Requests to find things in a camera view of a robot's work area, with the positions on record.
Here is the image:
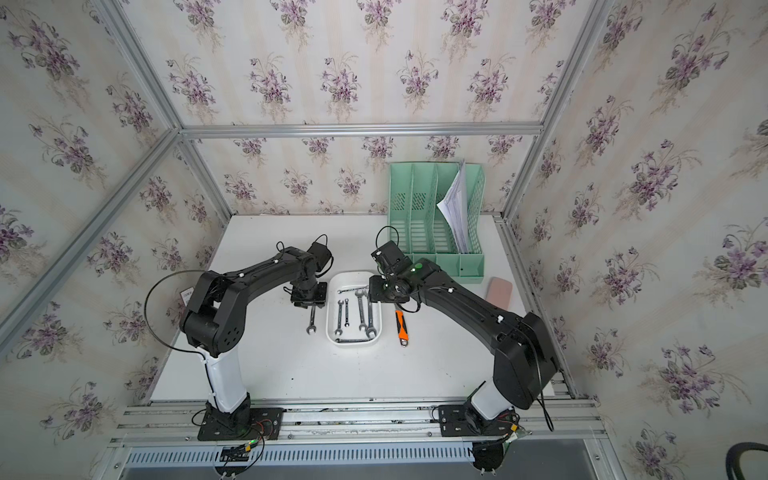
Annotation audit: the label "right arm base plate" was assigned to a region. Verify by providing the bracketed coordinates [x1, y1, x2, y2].
[431, 403, 520, 437]

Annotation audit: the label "red white card box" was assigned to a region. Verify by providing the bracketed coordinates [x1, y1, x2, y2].
[180, 287, 194, 305]

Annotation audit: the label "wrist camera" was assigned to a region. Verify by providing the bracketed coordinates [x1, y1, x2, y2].
[308, 241, 334, 278]
[371, 241, 413, 277]

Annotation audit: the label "pink sponge pad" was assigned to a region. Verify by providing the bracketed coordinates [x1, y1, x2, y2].
[485, 277, 514, 310]

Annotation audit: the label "large silver combination wrench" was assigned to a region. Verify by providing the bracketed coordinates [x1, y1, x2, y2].
[365, 300, 377, 340]

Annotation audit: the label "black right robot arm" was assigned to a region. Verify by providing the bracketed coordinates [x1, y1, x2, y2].
[369, 249, 559, 421]

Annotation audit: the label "thin silver wrench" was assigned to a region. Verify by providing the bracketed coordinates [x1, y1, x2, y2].
[334, 300, 345, 338]

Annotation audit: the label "small silver wrench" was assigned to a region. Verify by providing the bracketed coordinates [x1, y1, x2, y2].
[306, 305, 317, 335]

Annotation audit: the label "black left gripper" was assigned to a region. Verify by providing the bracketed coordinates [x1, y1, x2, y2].
[293, 278, 328, 309]

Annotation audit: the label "green desk file organizer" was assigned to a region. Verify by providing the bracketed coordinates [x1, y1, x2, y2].
[388, 162, 486, 284]

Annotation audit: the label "black chair edge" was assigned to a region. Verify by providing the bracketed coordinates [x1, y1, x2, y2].
[725, 442, 768, 480]

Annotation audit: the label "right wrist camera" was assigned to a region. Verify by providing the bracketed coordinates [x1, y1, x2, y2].
[371, 241, 413, 277]

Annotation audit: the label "white papers in organizer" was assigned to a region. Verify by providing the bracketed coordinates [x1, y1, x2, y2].
[437, 161, 469, 254]

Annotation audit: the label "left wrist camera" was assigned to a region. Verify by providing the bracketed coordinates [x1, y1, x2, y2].
[308, 241, 334, 278]

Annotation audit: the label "orange handled adjustable wrench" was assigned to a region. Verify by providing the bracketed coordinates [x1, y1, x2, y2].
[395, 310, 409, 347]

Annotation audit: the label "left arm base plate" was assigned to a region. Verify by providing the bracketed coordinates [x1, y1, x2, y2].
[197, 405, 285, 442]

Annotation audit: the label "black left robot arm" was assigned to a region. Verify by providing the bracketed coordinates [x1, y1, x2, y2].
[181, 242, 333, 416]

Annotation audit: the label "aluminium rail frame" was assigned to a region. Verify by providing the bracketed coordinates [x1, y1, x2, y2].
[107, 398, 607, 468]

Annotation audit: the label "white plastic storage tray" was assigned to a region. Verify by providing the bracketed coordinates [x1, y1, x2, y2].
[324, 271, 383, 348]

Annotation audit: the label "silver end wrench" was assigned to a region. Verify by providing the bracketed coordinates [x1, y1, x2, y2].
[355, 289, 367, 332]

